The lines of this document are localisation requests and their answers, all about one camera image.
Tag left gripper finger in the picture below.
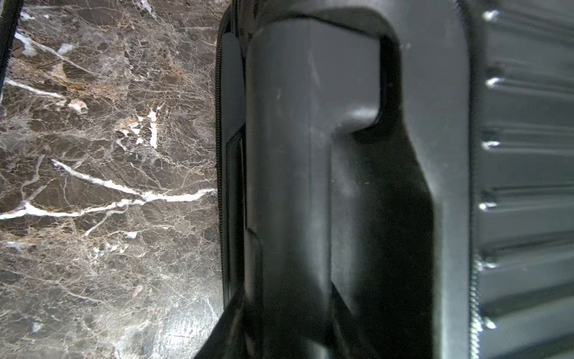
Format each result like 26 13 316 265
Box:
194 291 247 359

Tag black ribbed hard-shell suitcase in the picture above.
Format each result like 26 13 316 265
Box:
216 1 573 358

